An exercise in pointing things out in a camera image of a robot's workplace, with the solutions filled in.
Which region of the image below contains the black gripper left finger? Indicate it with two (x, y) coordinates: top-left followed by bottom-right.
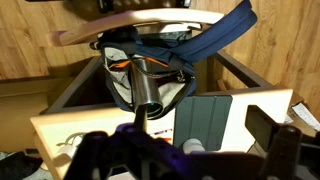
(64, 131), (113, 180)

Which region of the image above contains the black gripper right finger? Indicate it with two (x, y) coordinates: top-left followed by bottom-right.
(244, 104), (303, 180)

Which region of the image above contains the white paper sheet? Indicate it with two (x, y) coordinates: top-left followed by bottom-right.
(290, 102), (320, 132)

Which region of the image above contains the dark cloth pile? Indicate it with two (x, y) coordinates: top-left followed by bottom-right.
(0, 150), (39, 180)

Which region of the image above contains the dark grey tablet case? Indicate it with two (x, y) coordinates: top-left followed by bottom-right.
(172, 94), (234, 152)

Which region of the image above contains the grey metal cylinder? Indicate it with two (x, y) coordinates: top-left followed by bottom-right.
(130, 58), (165, 134)

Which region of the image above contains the blue backpack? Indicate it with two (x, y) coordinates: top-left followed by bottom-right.
(89, 0), (259, 120)

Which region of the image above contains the curved light wood chair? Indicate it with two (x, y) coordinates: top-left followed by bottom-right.
(59, 7), (225, 47)

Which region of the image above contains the white cable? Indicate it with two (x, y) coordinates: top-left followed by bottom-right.
(54, 132), (88, 158)

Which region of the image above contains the dark brown furniture frame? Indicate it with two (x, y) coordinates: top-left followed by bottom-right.
(42, 49), (278, 116)

